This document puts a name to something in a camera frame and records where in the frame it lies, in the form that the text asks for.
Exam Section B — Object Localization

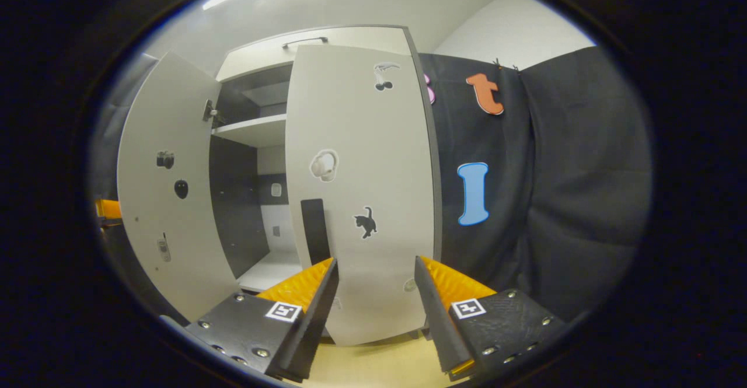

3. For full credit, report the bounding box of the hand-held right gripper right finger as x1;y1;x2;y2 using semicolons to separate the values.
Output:
414;255;566;382

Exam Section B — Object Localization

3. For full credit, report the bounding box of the white shoe cabinet door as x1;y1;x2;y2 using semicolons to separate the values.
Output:
285;44;435;347
117;51;241;321

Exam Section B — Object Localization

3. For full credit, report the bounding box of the white cabinet drawer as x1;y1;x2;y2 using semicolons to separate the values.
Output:
216;25;416;82

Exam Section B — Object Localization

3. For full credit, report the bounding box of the metal door hinge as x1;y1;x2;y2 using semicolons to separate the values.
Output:
203;99;225;127

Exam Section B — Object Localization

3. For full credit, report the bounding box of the white shoe cabinet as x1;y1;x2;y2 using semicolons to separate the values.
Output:
209;25;444;295

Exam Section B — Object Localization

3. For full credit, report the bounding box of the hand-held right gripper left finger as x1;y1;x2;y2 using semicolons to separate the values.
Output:
186;257;340;383

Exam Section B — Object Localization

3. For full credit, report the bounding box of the white cabinet shelf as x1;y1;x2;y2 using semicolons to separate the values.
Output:
211;114;288;148

